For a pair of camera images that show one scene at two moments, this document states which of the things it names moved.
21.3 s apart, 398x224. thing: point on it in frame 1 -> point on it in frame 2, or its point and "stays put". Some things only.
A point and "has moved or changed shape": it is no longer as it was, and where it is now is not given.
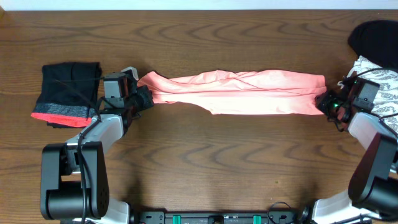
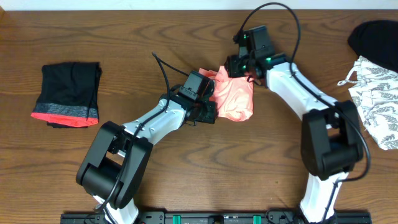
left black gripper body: x=145 y=98 -> x=205 y=112
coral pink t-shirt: x=220 y=91 has moved or changed shape
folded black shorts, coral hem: x=69 y=94 stays put
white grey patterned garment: x=386 y=104 stays put
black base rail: x=222 y=217 stays put
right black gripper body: x=324 y=102 -> x=235 y=66
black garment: x=377 y=41 stays put
